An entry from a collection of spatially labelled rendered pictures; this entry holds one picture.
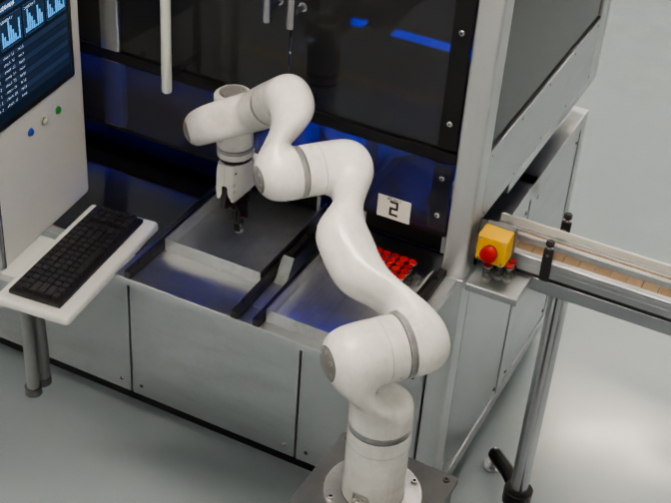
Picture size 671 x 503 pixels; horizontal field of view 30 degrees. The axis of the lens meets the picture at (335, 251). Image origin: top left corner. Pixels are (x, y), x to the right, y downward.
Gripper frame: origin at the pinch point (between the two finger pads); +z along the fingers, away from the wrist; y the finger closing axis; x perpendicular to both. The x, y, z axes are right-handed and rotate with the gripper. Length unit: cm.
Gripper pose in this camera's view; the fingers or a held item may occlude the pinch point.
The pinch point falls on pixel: (238, 211)
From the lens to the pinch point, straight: 291.6
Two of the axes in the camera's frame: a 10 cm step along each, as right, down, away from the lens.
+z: -0.1, 8.0, 5.9
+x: 8.6, 3.0, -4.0
